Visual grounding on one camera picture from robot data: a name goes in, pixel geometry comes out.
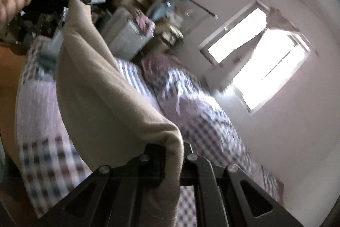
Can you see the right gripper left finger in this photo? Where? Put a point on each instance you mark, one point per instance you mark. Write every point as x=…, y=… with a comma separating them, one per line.
x=111, y=196

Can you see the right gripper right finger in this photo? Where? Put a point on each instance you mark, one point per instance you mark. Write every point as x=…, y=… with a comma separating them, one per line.
x=226, y=196

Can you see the beige long-sleeve garment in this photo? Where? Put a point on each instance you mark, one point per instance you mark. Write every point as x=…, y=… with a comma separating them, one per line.
x=108, y=121

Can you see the black clothes rack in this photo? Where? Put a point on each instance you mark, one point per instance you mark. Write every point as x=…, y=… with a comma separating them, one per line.
x=194, y=14

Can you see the person's left hand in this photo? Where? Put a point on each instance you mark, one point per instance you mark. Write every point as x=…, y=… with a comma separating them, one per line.
x=14, y=1

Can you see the white striped storage box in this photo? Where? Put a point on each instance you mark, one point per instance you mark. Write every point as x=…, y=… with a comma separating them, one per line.
x=122, y=35

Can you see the checkered bed sheet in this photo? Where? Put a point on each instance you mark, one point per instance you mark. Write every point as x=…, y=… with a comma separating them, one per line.
x=50, y=165

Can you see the pink cloth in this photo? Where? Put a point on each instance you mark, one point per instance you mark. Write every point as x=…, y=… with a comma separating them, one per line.
x=143, y=22

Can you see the checkered rolled duvet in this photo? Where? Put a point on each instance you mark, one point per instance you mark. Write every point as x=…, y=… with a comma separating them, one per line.
x=201, y=120

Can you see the white patterned curtain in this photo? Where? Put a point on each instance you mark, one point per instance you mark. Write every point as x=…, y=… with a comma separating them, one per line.
x=237, y=46

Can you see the window with frame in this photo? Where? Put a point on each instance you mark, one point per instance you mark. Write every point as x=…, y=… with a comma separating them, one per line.
x=272, y=65

